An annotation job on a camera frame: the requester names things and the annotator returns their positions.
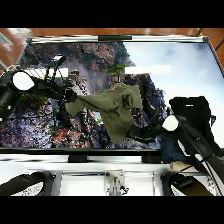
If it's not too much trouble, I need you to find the beige garment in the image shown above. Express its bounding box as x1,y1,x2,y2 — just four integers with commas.
169,161,202,173

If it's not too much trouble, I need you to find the dark blue garment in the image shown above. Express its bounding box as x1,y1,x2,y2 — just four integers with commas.
161,132,189,165

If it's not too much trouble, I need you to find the olive green shirt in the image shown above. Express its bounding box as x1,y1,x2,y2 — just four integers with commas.
64,83,144,145

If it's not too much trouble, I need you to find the black cable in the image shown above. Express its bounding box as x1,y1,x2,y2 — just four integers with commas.
179,155,215,173

